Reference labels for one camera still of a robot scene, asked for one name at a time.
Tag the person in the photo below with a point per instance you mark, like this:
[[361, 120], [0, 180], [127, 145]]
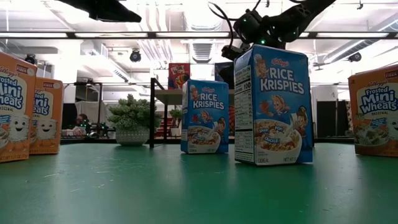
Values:
[[82, 119]]

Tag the black partition panel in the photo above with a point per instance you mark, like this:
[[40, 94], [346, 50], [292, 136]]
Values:
[[326, 118]]

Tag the succulent plant in white pot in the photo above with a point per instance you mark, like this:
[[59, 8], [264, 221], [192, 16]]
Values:
[[133, 118]]

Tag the black table frame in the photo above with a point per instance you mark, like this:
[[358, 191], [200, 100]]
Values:
[[87, 141]]

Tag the orange Frosted Mini Wheats box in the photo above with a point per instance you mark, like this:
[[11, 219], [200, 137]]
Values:
[[376, 115], [46, 118], [17, 109]]

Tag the white draped cloth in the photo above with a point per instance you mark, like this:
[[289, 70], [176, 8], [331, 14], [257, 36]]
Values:
[[91, 110]]

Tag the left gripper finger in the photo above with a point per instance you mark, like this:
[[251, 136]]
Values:
[[109, 11]]

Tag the black metal rack frame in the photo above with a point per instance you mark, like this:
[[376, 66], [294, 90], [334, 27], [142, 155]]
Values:
[[100, 105]]

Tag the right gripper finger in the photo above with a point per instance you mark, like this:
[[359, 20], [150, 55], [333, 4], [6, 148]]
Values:
[[231, 53]]

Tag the orange patterned backdrop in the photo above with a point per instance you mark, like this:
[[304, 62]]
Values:
[[231, 121]]

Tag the black overhead frame bar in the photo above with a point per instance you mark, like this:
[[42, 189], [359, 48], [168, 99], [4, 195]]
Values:
[[151, 34]]

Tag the black ceiling spotlight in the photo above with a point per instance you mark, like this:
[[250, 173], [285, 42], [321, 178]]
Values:
[[30, 59], [135, 56], [355, 57]]

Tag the black-framed wooden shelf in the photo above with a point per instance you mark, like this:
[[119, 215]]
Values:
[[152, 124]]

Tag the green table mat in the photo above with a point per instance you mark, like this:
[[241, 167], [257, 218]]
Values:
[[199, 193]]

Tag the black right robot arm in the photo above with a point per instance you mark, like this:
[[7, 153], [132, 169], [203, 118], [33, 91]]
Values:
[[311, 11]]

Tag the background robot with green lights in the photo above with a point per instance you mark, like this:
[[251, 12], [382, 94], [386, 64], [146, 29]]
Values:
[[99, 129]]

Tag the red Froot Loops cereal box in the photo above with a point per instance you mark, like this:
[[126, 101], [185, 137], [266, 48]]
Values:
[[179, 76]]

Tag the small leafy potted plant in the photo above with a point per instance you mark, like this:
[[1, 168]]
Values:
[[175, 116]]

